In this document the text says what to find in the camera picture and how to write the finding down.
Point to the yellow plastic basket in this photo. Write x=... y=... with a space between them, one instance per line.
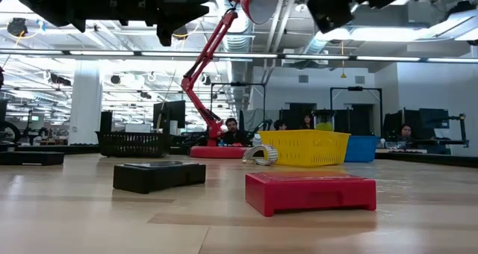
x=306 y=149

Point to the blue plastic basket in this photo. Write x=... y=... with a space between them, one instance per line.
x=364 y=149

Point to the black plastic box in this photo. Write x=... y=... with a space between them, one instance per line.
x=30 y=158
x=157 y=179

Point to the red plastic box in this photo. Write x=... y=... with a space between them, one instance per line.
x=310 y=194

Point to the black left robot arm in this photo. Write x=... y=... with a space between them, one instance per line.
x=45 y=3

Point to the long ceiling light strip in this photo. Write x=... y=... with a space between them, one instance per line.
x=317 y=57

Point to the black computer monitor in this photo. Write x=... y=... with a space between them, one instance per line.
x=170 y=114

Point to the black partition screen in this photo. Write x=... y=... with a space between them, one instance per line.
x=358 y=119

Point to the person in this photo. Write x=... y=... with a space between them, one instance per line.
x=233 y=129
x=406 y=131
x=307 y=121
x=280 y=125

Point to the white box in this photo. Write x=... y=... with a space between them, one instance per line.
x=138 y=128

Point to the black tower box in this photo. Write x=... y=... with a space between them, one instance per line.
x=106 y=121

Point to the red desk lamp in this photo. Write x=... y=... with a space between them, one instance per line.
x=218 y=152

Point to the black plastic basket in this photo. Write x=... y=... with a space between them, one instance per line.
x=130 y=145

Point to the black ceiling-hung device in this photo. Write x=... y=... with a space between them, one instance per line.
x=17 y=27

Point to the black metal stand frame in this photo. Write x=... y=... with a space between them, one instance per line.
x=354 y=88
x=239 y=84

